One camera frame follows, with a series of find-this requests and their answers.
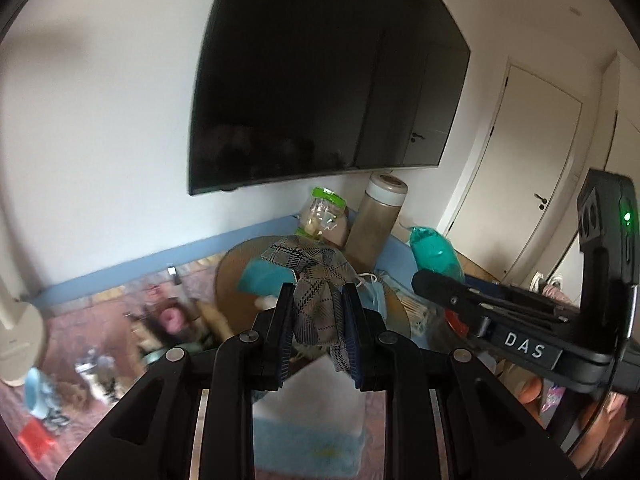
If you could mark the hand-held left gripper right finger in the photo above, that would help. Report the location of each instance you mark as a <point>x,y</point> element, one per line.
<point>351,340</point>

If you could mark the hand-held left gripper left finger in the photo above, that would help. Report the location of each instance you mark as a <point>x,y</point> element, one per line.
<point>282,330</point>

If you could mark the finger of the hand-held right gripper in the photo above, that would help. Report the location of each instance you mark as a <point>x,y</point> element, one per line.
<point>440,285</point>

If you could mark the blue face mask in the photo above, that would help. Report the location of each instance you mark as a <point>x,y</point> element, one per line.
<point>376,297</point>

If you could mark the teal cloth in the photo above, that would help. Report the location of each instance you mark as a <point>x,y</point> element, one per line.
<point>260,275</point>

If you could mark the beige blue plaid cloth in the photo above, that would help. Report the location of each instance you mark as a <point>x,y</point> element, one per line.
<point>320,280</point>

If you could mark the teal plastic bag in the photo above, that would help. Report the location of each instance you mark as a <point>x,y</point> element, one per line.
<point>435,255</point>

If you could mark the clear cotton swab box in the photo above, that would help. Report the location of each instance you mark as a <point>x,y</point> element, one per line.
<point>412,310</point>

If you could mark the brown bottle white cap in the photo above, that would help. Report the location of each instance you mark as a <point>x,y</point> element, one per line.
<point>375,220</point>

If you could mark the blue tissue pack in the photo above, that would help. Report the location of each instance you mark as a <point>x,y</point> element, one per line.
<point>305,440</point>

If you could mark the pink round object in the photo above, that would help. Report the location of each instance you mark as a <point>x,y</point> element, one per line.
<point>170,317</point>

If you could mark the clear jar green lid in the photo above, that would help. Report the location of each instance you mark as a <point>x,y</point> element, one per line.
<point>322,217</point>

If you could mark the white door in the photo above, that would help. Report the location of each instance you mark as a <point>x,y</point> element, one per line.
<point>520,170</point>
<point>625,135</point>

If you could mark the pink patterned blanket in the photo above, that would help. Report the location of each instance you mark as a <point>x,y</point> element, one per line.
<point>100,310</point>

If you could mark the black television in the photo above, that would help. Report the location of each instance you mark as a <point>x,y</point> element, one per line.
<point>325,70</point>

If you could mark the light blue small object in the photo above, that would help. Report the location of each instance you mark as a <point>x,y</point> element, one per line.
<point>37,392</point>

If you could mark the white desk lamp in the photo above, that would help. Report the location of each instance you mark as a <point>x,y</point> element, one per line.
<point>20,345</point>

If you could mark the red small object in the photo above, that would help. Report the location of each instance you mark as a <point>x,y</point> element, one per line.
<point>35,435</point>

